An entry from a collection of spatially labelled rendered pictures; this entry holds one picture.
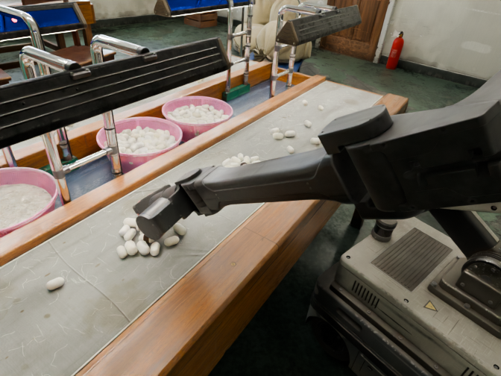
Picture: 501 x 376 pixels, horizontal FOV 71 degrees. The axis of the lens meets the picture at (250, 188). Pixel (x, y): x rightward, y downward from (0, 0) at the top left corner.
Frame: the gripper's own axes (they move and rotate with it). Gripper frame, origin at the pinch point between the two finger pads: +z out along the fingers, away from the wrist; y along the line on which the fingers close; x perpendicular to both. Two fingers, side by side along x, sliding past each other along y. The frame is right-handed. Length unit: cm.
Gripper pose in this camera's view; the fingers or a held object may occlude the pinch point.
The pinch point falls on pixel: (141, 215)
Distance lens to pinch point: 86.0
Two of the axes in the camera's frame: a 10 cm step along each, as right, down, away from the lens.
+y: -5.5, 4.5, -7.1
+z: -6.8, 2.6, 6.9
